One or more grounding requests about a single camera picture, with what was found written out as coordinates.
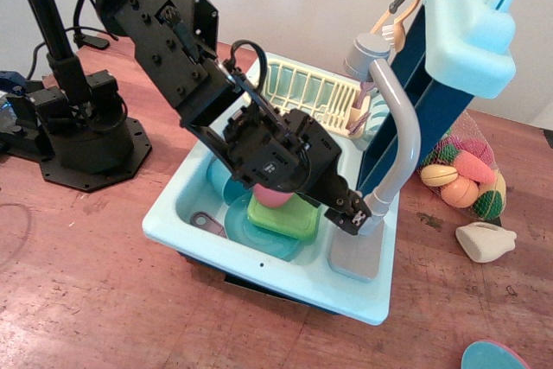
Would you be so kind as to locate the pink toy cup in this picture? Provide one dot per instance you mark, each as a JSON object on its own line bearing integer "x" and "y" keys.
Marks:
{"x": 270, "y": 198}

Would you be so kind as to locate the grey toy faucet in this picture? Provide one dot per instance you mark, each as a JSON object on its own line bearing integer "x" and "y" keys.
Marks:
{"x": 358, "y": 256}

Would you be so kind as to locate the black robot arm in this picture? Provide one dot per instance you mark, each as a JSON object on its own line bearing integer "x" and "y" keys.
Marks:
{"x": 175, "y": 44}

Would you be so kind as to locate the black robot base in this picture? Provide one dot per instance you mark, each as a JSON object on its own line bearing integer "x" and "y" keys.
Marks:
{"x": 86, "y": 147}

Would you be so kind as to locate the light blue toy sink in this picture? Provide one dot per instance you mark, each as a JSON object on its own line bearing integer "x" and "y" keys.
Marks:
{"x": 307, "y": 277}

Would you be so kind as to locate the black camera stand pole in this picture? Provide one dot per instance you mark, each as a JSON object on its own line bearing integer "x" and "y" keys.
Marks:
{"x": 64, "y": 63}

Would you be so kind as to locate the dark blue shelf unit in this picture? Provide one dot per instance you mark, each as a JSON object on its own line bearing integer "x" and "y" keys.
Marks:
{"x": 437, "y": 107}

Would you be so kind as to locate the light blue shelf top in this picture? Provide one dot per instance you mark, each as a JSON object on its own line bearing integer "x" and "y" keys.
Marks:
{"x": 468, "y": 45}

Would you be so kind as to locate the brown toy spatula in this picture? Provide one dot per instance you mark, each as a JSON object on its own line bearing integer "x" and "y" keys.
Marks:
{"x": 208, "y": 223}

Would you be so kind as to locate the cream dish drying rack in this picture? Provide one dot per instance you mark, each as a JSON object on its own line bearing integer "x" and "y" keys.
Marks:
{"x": 326, "y": 97}

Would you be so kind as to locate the blue pink plate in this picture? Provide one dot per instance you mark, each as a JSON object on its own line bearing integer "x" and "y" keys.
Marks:
{"x": 491, "y": 354}

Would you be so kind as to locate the teal toy cup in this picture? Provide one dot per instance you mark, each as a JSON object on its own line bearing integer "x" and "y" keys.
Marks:
{"x": 220, "y": 177}

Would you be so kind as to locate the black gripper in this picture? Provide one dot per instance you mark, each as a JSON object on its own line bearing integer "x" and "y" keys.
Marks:
{"x": 260, "y": 154}

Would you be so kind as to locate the green square plate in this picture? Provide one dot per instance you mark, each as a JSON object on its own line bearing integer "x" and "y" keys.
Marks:
{"x": 296, "y": 219}

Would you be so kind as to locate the tan hanging brush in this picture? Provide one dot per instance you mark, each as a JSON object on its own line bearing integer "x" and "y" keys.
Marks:
{"x": 395, "y": 33}

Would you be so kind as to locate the beige toy jug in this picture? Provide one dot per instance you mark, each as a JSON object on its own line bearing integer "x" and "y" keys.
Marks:
{"x": 484, "y": 242}

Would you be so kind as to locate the teal round plate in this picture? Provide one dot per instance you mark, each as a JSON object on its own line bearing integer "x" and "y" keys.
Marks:
{"x": 240, "y": 230}

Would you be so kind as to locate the net bag of toy food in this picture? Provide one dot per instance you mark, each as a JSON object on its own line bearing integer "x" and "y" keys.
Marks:
{"x": 461, "y": 169}

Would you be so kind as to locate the purple toy cutlery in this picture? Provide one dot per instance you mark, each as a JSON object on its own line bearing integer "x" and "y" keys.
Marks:
{"x": 365, "y": 93}

